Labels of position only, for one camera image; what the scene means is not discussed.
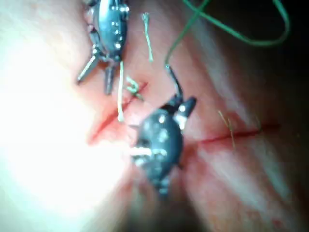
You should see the right arm needle driver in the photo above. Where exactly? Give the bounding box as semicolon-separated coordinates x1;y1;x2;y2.
129;105;185;200

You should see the right arm needle driver jaw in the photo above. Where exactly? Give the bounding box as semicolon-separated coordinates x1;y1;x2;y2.
174;96;197;129
163;95;182;115

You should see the left arm needle driver jaw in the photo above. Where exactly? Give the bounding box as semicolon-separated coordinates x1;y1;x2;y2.
104;65;116;95
76;53;100;85

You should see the left arm needle driver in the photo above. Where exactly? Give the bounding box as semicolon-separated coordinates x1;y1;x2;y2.
83;0;132;62

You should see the curved steel needle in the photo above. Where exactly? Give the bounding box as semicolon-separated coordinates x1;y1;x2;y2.
164;64;184;99

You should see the blue stitching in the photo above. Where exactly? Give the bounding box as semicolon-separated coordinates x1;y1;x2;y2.
117;60;149;123

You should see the cut-off blue thread piece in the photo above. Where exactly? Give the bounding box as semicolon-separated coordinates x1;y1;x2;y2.
142;12;154;62

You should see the tissue pad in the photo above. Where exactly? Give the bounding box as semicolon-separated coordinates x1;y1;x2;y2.
0;0;309;232

